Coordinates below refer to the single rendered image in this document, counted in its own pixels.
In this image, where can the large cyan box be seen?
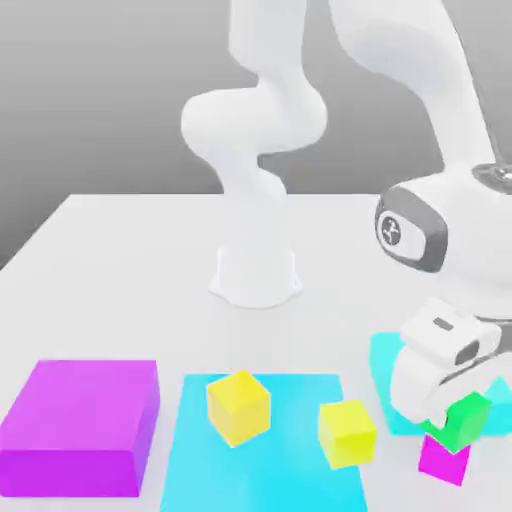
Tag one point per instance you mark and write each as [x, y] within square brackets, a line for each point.
[382, 372]
[272, 476]

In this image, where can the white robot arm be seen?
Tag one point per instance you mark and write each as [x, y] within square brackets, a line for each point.
[256, 120]

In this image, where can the small magenta cube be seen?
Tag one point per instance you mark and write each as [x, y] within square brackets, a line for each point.
[442, 462]

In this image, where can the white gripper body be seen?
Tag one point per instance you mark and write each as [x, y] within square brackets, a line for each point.
[412, 392]

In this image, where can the small green cube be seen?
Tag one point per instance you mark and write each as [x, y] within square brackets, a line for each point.
[466, 422]

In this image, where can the small yellow cube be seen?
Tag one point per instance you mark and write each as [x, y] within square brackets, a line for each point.
[238, 408]
[347, 434]

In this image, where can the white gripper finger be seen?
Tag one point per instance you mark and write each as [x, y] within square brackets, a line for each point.
[439, 419]

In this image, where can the large purple box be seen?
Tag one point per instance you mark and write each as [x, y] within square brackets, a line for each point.
[76, 424]

